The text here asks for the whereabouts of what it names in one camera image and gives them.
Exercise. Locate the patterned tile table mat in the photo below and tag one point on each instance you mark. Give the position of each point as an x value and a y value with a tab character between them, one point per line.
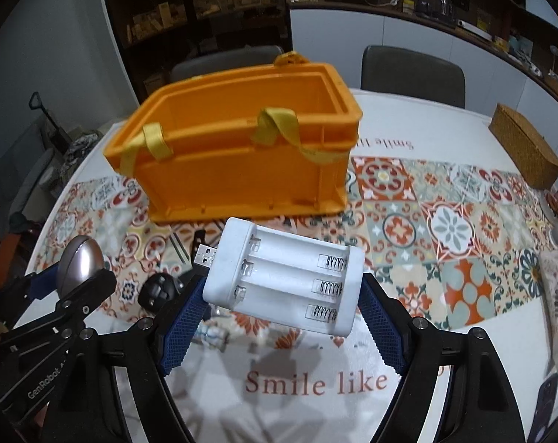
455	244

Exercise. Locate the white battery charger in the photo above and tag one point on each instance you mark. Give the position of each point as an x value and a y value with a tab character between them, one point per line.
283	278

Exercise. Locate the grey chair left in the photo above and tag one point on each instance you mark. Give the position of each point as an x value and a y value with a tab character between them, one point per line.
226	60

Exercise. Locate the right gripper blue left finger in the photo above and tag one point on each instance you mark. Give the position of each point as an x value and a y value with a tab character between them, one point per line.
186	317

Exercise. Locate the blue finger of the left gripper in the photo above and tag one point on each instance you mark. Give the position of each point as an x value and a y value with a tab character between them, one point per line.
41	284

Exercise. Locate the grey chair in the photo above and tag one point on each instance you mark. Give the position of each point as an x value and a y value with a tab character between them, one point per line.
410	73
226	60

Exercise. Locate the grey chair right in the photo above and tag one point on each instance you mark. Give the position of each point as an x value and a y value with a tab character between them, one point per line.
410	73

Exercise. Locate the round black cable reel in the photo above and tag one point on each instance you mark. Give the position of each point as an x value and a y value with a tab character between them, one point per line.
158	290

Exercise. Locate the silver computer mouse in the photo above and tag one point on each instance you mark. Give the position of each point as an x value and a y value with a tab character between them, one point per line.
81	260

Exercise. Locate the orange storage crate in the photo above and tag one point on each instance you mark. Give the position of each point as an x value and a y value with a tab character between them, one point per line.
254	142

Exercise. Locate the dark wooden shelf unit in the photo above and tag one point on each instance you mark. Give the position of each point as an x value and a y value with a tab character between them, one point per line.
154	36

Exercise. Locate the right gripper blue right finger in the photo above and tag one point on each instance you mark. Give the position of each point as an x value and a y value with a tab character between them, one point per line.
374	305

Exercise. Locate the black handled shovel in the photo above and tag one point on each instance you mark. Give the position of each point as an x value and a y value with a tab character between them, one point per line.
58	137

